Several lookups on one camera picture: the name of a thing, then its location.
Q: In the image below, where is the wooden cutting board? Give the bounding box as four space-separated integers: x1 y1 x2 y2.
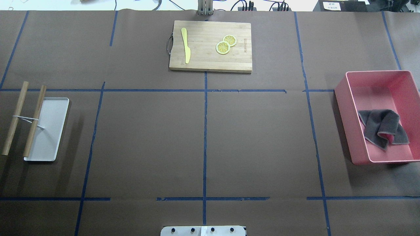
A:
169 20 253 73

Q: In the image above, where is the lemon slice far from knife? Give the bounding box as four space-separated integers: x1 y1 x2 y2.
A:
222 34 238 47

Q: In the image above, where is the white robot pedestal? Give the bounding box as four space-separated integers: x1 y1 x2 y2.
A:
160 225 247 236

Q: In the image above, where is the yellow plastic knife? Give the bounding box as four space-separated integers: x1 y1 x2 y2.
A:
180 28 191 64

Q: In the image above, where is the orange connector block near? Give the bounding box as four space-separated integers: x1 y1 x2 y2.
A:
269 1 290 11

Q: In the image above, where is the white wooden towel rack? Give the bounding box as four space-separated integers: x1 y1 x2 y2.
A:
1 81 70 162

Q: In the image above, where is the aluminium frame post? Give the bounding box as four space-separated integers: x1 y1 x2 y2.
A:
197 0 214 15

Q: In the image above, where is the lemon slice near knife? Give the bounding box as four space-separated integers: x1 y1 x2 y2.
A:
215 41 231 55

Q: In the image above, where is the orange connector block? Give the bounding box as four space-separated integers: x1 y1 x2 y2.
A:
235 0 257 11
269 1 290 11

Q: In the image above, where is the orange connector block far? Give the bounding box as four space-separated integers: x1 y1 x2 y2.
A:
235 0 257 11

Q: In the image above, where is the pink plastic bin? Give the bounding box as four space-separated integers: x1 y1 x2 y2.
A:
334 70 420 165

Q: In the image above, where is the grey cloth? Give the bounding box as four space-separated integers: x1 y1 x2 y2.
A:
357 109 410 151

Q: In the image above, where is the black box with label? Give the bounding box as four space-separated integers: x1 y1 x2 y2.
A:
313 0 368 12

